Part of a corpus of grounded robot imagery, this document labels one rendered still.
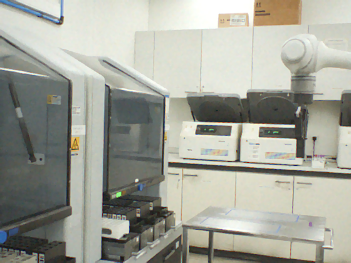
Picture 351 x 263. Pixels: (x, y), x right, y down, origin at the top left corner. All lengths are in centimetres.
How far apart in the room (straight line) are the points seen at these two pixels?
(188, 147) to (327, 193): 131
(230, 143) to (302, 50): 257
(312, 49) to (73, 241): 101
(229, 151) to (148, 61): 133
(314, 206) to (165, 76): 193
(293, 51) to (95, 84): 70
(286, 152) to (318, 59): 246
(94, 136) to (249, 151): 247
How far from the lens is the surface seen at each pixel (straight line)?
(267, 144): 383
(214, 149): 391
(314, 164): 377
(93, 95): 154
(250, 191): 388
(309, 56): 139
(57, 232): 147
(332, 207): 386
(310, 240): 181
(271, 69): 413
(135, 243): 175
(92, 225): 160
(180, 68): 433
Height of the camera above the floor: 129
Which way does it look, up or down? 2 degrees down
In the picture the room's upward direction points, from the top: 2 degrees clockwise
